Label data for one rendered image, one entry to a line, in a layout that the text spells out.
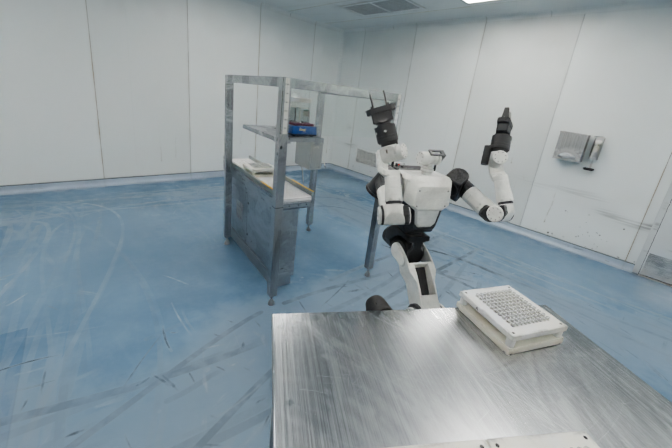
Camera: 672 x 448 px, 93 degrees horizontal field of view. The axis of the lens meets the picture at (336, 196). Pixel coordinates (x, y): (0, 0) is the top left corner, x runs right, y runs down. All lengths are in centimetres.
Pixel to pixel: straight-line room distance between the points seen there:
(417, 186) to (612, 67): 383
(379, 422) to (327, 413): 12
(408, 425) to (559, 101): 463
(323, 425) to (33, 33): 507
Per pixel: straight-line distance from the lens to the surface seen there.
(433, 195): 160
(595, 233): 514
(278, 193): 217
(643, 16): 516
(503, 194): 167
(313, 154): 230
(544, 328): 130
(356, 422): 90
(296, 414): 89
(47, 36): 533
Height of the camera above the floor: 155
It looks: 17 degrees down
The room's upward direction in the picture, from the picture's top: 7 degrees clockwise
